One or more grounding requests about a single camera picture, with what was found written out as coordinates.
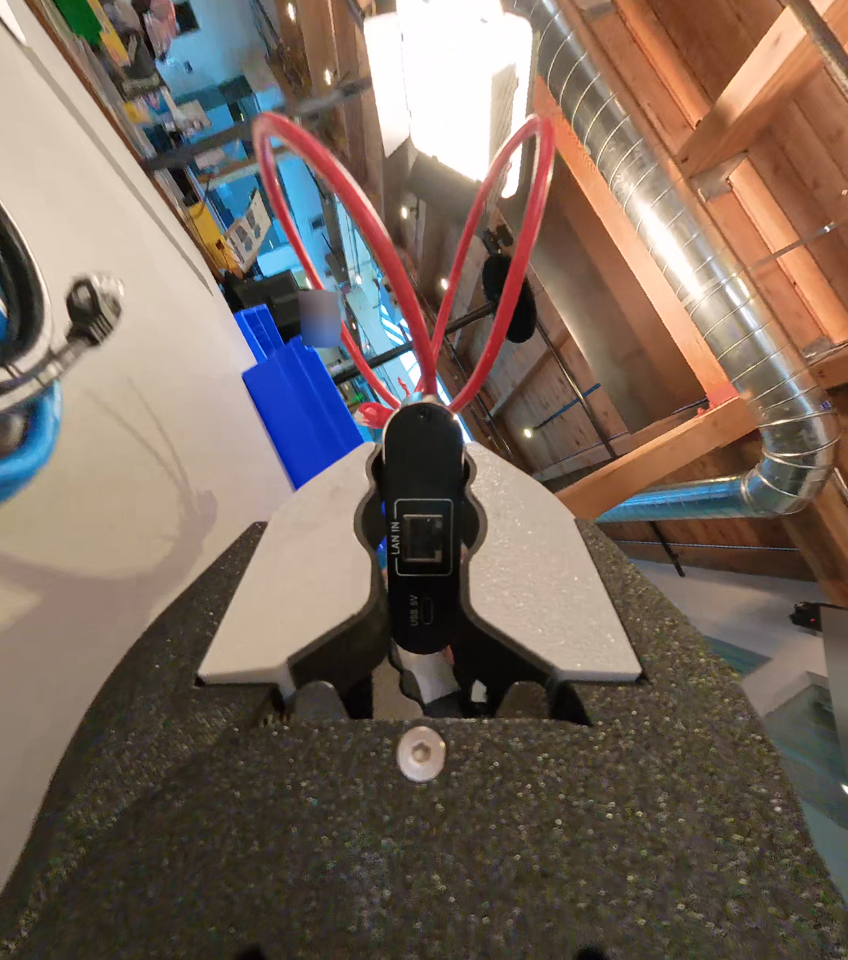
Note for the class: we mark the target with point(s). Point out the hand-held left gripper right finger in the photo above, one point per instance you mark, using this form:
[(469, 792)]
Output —
[(552, 585)]

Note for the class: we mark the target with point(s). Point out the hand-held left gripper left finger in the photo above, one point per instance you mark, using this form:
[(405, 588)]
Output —
[(297, 585)]

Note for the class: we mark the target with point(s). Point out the black ethernet adapter hub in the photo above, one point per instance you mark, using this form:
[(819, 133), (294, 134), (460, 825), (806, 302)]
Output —
[(424, 495)]

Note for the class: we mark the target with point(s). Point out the blue plastic bin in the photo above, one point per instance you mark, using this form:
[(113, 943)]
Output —
[(304, 405)]

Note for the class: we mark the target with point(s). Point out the black disc lamp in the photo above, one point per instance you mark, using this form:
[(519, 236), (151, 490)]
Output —
[(507, 293)]

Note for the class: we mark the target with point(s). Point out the yellow box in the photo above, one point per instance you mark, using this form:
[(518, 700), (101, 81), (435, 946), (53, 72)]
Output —
[(214, 240)]

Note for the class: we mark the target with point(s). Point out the bright ceiling light panel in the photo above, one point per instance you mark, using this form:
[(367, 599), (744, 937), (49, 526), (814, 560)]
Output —
[(454, 75)]

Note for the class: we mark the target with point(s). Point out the silver air duct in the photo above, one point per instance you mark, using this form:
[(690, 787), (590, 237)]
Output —
[(664, 195)]

